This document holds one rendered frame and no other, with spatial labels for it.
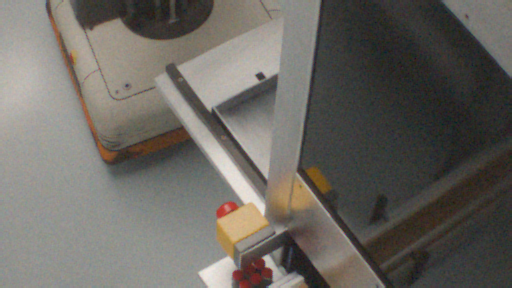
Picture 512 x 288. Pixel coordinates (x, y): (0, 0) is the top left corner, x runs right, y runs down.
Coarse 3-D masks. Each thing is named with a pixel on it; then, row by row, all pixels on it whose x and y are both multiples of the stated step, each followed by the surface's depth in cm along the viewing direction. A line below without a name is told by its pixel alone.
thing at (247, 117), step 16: (272, 80) 203; (240, 96) 201; (256, 96) 203; (272, 96) 204; (224, 112) 201; (240, 112) 201; (256, 112) 202; (272, 112) 202; (224, 128) 197; (240, 128) 200; (256, 128) 200; (272, 128) 200; (240, 144) 194; (256, 144) 198; (256, 160) 196
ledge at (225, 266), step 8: (216, 264) 185; (224, 264) 185; (232, 264) 185; (272, 264) 185; (200, 272) 184; (208, 272) 184; (216, 272) 184; (224, 272) 184; (280, 272) 184; (200, 280) 184; (208, 280) 183; (216, 280) 183; (224, 280) 183; (272, 280) 183
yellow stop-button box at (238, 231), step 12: (252, 204) 174; (228, 216) 173; (240, 216) 173; (252, 216) 173; (216, 228) 175; (228, 228) 172; (240, 228) 172; (252, 228) 172; (264, 228) 172; (228, 240) 172; (240, 240) 171; (252, 240) 171; (264, 240) 172; (228, 252) 175; (240, 252) 170
